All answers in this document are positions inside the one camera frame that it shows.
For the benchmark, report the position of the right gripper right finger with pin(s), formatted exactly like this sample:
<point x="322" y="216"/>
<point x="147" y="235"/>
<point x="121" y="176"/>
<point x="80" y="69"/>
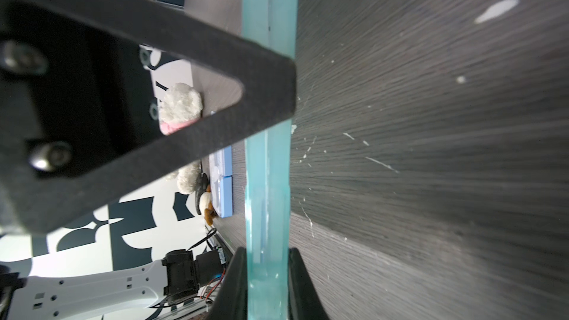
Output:
<point x="304" y="302"/>

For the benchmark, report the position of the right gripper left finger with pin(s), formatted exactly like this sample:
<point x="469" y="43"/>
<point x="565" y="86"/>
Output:
<point x="231" y="301"/>

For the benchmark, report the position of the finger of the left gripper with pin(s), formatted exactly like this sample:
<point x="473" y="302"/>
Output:
<point x="76" y="126"/>

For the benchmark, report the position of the teal transparent ruler set case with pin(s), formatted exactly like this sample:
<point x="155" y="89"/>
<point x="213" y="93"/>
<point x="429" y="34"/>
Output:
<point x="271" y="23"/>

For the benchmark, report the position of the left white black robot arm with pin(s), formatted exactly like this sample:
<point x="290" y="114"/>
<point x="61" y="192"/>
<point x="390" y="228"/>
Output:
<point x="85" y="268"/>

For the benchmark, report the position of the blue transparent geometry set case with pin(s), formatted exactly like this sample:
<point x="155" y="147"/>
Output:
<point x="221" y="181"/>

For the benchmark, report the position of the small brown white plush toy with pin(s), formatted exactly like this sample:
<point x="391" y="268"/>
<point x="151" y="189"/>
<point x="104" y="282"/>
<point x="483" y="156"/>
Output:
<point x="206" y="208"/>

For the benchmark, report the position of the white teddy bear pink shirt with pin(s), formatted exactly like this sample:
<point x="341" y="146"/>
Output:
<point x="180" y="107"/>

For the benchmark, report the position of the black oblong case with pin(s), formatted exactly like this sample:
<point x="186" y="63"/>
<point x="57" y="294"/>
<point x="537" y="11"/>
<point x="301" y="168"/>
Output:
<point x="203" y="186"/>

